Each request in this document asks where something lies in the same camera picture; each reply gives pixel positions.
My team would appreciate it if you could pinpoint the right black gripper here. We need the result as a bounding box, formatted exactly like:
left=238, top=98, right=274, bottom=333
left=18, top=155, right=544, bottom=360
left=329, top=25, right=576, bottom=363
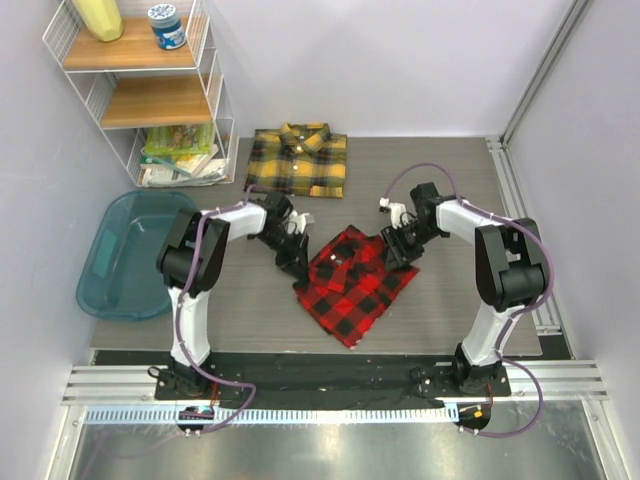
left=381, top=220, right=444, bottom=274

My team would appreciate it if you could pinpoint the red black plaid shirt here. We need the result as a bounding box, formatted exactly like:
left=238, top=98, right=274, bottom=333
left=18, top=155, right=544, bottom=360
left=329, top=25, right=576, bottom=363
left=293, top=225, right=419, bottom=349

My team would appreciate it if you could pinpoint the white wire wooden shelf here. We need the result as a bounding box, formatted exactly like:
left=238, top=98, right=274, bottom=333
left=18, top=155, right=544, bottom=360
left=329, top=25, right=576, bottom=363
left=42, top=1, right=238, bottom=187

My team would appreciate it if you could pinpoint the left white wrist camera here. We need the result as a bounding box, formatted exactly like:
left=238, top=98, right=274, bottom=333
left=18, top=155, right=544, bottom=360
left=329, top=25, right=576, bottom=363
left=286, top=210, right=315, bottom=234

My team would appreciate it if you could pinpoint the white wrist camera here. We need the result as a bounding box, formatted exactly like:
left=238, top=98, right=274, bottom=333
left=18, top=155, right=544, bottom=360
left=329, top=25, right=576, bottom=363
left=379, top=198, right=406, bottom=229
left=286, top=210, right=315, bottom=234

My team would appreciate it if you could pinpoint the yellow plaid shirt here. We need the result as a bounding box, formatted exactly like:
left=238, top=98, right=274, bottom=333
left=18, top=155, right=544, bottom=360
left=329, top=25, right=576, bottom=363
left=245, top=123, right=348, bottom=199

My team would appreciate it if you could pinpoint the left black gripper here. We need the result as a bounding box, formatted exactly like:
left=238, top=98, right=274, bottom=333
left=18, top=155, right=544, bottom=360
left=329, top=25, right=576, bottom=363
left=254, top=226, right=311, bottom=282

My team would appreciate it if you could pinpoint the stack of books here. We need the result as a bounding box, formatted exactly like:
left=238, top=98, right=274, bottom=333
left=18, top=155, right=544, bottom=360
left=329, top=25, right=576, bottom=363
left=137, top=123, right=230, bottom=188

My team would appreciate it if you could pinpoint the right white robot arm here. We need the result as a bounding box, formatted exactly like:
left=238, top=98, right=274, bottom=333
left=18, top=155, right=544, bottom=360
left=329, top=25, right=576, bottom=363
left=379, top=183, right=550, bottom=395

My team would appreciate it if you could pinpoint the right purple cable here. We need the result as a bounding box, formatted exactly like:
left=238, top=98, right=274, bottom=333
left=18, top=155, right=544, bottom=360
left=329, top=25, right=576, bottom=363
left=380, top=163, right=557, bottom=439

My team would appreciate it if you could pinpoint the white slotted cable duct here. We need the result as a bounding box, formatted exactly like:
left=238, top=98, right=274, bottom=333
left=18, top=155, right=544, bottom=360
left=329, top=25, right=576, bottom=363
left=84, top=403, right=459, bottom=426

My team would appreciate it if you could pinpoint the blue white jar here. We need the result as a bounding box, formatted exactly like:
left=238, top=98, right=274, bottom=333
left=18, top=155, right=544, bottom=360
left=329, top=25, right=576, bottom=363
left=147, top=3, right=186, bottom=50

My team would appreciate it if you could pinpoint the teal plastic bin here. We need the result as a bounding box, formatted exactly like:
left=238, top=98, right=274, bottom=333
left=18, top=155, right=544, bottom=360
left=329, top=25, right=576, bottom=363
left=76, top=190, right=196, bottom=322

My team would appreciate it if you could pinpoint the purple cable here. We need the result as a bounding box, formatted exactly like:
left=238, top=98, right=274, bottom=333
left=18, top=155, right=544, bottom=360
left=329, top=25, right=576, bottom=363
left=380, top=163, right=557, bottom=439
left=172, top=184, right=259, bottom=434

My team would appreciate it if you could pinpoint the yellow bottle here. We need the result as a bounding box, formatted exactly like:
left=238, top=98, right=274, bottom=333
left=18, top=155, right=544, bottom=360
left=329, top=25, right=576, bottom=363
left=72, top=0, right=124, bottom=42

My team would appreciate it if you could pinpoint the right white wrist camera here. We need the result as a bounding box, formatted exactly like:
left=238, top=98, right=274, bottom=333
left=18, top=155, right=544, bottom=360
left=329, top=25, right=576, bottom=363
left=379, top=198, right=406, bottom=229

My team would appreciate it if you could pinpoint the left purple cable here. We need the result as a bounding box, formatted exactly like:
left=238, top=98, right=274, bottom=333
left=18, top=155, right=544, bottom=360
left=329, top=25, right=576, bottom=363
left=172, top=184, right=259, bottom=434

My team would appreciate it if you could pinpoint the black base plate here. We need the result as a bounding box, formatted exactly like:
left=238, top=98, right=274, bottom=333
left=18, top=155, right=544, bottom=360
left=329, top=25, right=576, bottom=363
left=147, top=352, right=511, bottom=411

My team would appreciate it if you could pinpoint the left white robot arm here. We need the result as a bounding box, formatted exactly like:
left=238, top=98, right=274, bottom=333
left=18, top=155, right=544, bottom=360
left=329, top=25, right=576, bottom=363
left=148, top=192, right=314, bottom=400

